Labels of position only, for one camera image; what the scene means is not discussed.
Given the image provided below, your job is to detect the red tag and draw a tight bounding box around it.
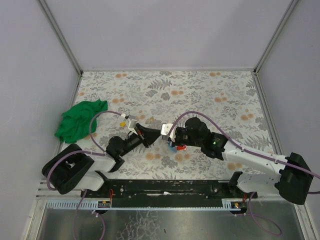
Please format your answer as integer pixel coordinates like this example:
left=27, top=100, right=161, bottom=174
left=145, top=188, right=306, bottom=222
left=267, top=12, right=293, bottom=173
left=176, top=145, right=187, bottom=151

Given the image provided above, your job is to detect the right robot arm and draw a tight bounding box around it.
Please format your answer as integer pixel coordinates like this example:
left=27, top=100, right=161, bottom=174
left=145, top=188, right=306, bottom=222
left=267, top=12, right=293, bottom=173
left=164, top=117, right=313, bottom=205

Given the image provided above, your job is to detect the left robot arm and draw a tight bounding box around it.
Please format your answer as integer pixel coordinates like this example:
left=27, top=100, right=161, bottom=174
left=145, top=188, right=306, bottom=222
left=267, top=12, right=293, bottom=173
left=41, top=123, right=161, bottom=195

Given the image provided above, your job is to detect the green cloth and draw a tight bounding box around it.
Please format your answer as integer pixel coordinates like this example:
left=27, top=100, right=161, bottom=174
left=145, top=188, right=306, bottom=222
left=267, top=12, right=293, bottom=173
left=54, top=99, right=108, bottom=144

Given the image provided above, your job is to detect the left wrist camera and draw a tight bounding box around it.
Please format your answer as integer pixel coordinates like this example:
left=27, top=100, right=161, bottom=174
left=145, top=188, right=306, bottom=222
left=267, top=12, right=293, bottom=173
left=125, top=115, right=138, bottom=135

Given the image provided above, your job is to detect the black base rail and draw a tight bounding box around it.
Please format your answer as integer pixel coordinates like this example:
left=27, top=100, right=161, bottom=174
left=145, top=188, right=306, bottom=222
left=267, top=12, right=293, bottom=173
left=81, top=177, right=258, bottom=209

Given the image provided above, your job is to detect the white cable duct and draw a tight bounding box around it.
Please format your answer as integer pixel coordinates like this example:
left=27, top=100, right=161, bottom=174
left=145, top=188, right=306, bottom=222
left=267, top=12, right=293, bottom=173
left=46, top=199, right=111, bottom=210

